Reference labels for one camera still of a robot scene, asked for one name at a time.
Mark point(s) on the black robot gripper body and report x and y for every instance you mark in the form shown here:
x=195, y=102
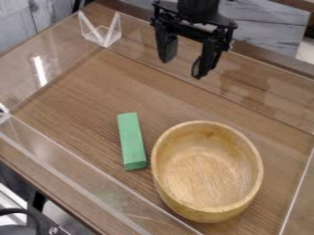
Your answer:
x=195, y=19

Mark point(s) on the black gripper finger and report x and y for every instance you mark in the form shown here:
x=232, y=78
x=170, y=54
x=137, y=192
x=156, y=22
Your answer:
x=166, y=43
x=208, y=60

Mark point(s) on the green rectangular block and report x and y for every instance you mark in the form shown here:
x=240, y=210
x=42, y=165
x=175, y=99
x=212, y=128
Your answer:
x=132, y=141

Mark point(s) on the light wooden oval bowl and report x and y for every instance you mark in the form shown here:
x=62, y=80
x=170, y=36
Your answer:
x=208, y=170

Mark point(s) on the clear acrylic corner bracket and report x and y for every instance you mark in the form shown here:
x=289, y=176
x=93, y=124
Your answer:
x=105, y=36

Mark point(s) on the black table leg bracket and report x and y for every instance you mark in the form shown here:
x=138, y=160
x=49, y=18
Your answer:
x=40, y=221

